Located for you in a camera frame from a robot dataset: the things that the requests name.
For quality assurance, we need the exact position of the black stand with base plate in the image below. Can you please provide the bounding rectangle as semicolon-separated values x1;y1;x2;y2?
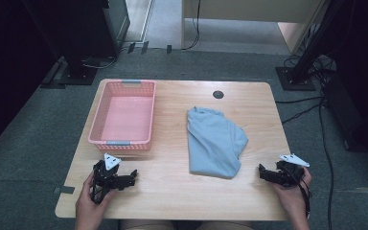
57;0;131;86

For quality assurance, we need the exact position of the black hanging cable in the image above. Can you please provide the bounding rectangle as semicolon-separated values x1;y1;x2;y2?
181;0;202;52

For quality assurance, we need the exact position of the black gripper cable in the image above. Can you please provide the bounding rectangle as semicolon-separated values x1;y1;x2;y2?
295;173;312;220

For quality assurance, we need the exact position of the light blue folded garment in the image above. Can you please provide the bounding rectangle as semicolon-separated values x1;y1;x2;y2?
186;106;249;179

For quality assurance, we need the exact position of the person's left hand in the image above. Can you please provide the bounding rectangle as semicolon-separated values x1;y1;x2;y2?
75;172;118;224

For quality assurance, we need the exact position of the person's right hand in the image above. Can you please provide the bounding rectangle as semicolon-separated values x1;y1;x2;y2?
272;167;313;219

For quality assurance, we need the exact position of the beige desk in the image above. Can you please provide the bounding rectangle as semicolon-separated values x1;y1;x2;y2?
180;0;334;55

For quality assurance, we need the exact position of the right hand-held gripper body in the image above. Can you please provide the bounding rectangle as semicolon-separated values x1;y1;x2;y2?
276;153;311;189

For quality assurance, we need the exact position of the long black floor cable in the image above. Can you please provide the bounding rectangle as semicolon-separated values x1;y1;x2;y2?
318;97;335;230

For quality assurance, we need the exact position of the black slanted stand with base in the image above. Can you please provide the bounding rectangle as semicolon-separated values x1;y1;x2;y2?
274;0;346;92

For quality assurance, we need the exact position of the dark box on floor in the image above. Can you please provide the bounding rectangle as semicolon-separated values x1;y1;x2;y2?
323;72;368;154

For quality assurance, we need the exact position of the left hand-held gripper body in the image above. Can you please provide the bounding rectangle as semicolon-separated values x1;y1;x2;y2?
90;152;124;205

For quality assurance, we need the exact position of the pink plastic basket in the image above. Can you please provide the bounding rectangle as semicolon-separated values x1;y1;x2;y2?
87;79;157;153

